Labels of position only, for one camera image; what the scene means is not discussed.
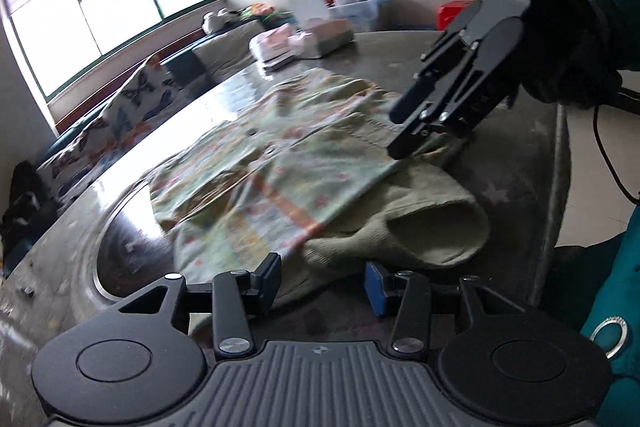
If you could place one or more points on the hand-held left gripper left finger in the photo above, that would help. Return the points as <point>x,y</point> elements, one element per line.
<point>269,282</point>

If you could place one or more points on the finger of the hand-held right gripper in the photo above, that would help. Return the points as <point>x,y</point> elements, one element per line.
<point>415,99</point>
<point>410,139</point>

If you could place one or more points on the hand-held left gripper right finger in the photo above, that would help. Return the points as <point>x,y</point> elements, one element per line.
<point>376,289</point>

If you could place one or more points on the green floral patterned shirt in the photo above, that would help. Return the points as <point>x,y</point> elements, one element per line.
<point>300,167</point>

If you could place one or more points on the person's right forearm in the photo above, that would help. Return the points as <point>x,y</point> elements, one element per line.
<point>615,22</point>

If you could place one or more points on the person's right hand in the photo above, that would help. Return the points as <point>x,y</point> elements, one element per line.
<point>575,67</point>

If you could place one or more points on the red plastic stool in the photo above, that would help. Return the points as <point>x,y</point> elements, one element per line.
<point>455,14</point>

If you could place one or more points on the clear storage box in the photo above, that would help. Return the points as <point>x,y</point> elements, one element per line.
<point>360,9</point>

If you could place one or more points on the tissue pack with white tissue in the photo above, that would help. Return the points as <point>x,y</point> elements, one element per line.
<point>325,37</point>

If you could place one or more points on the round black induction cooktop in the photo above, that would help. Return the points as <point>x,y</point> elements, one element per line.
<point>135,252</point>

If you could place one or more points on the flat white scale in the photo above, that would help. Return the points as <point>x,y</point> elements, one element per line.
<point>280,63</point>

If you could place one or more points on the pink white tissue pack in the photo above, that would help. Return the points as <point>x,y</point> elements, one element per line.
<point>272,44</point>

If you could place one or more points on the orange pink plush toy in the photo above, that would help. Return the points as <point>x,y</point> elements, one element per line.
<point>257,10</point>

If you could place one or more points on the grey pillow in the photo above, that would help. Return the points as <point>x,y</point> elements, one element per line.
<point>225,54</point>

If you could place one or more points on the panda plush toy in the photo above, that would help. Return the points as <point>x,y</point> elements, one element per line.
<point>217,19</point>

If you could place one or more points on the square butterfly print pillow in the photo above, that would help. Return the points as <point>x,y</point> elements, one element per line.
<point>145,97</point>

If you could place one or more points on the blue corner sofa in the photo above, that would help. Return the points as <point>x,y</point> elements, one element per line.
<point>180,62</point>

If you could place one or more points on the person's teal jacket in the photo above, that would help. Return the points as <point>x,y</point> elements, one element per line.
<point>615,287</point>

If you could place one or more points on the black bag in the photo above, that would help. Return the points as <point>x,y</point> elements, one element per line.
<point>25,207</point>

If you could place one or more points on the green framed window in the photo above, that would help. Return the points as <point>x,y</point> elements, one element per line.
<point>100,17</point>

